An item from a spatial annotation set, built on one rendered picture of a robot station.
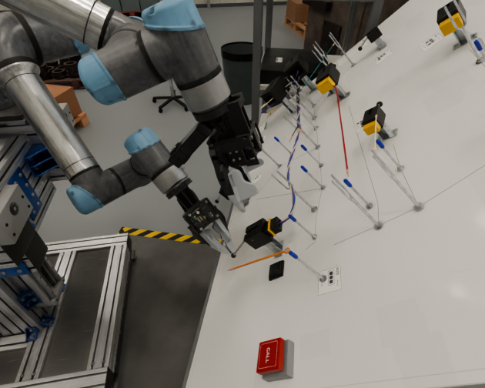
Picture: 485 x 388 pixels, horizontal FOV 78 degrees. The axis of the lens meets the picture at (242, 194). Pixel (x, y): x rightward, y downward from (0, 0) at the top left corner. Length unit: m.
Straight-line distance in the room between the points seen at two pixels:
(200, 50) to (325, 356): 0.49
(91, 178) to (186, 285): 1.28
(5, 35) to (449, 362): 0.96
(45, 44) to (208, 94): 0.51
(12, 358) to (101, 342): 0.38
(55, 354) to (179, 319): 0.59
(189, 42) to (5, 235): 0.68
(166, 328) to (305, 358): 1.34
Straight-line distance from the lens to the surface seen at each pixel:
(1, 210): 0.93
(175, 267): 2.02
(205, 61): 0.47
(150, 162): 0.71
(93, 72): 0.50
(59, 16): 0.62
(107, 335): 1.66
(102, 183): 0.77
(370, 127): 0.71
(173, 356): 1.77
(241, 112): 0.50
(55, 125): 0.81
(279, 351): 0.56
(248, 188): 0.55
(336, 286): 0.58
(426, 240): 0.54
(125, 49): 0.49
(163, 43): 0.47
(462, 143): 0.65
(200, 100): 0.48
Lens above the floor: 1.63
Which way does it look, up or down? 42 degrees down
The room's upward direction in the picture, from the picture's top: straight up
